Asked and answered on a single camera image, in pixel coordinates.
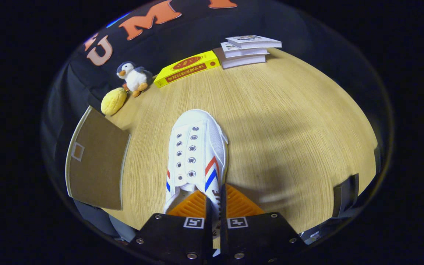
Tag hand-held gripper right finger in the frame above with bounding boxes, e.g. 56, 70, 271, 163
219, 183, 307, 265

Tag yellow bun plush toy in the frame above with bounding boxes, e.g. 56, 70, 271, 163
100, 87, 127, 116

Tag yellow book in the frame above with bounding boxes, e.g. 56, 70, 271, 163
153, 50, 221, 89

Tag grey cloth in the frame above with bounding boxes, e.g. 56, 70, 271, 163
74, 201, 139, 241

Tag beige fabric storage box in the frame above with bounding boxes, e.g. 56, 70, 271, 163
65, 106, 131, 211

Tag white striped canvas shoe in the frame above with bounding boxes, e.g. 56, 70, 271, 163
163, 109, 229, 257

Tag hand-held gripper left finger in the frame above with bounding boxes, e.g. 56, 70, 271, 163
129, 190, 212, 265

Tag penguin plush toy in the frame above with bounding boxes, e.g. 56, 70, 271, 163
116, 61, 153, 98

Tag dark rectangular block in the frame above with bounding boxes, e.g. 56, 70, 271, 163
332, 173, 360, 218

